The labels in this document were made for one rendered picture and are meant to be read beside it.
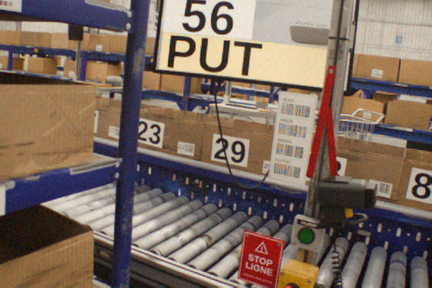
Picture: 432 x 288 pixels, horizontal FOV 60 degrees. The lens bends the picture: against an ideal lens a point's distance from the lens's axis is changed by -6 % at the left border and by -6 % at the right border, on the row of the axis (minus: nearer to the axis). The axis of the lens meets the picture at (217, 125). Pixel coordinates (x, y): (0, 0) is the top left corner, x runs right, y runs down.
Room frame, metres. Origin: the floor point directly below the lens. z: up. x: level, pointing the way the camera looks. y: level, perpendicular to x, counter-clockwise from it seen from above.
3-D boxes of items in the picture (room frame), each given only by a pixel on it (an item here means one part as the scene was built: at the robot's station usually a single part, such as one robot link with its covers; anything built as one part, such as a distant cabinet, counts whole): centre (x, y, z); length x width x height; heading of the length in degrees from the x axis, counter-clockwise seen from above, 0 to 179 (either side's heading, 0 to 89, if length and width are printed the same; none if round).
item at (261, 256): (0.84, -0.16, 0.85); 0.16 x 0.01 x 0.13; 64
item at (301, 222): (0.80, -0.22, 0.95); 0.07 x 0.03 x 0.07; 64
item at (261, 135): (1.67, -0.18, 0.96); 0.39 x 0.29 x 0.17; 63
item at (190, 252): (1.24, -0.02, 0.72); 0.52 x 0.05 x 0.05; 154
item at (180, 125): (1.85, 0.17, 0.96); 0.39 x 0.29 x 0.17; 63
